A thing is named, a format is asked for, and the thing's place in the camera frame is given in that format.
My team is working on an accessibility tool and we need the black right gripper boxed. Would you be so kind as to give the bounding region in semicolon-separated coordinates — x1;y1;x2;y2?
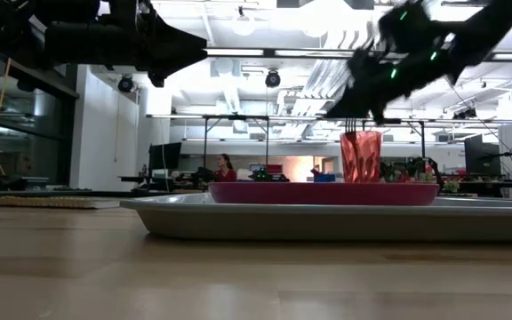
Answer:
326;0;457;124

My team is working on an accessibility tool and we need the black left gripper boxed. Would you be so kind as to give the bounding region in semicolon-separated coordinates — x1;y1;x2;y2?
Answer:
44;0;208;89

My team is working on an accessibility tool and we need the black fork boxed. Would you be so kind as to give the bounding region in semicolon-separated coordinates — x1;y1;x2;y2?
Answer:
343;116;358;150

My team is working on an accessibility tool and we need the red faceted plastic cup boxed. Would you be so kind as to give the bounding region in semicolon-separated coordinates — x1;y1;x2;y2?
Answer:
339;130;384;184

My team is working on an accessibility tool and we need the pink plastic plate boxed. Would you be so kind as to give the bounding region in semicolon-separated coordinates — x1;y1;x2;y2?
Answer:
207;180;441;207

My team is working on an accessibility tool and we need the grey metal tray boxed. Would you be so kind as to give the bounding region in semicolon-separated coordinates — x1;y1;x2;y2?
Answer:
120;191;512;244

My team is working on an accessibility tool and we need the round white ceiling lamp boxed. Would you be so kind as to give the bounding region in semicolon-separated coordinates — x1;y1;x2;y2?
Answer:
231;6;257;37

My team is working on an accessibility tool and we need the overhead light bar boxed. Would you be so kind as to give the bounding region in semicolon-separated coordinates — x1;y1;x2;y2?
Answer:
203;47;357;59

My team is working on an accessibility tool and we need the black computer monitor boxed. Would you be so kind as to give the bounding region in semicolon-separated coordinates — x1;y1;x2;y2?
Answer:
463;133;500;178
148;141;183;172

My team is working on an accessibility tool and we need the black background robot station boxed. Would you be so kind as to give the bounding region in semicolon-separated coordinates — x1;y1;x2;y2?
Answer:
248;164;291;183

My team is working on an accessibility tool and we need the person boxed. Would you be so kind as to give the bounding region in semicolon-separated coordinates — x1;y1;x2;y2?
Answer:
213;153;238;183

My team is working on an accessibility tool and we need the olive green folded cloth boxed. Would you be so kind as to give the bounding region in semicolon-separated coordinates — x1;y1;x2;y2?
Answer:
0;196;122;210

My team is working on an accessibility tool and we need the black background table frame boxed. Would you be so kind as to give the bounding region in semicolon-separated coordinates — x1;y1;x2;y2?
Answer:
382;116;427;172
201;114;271;172

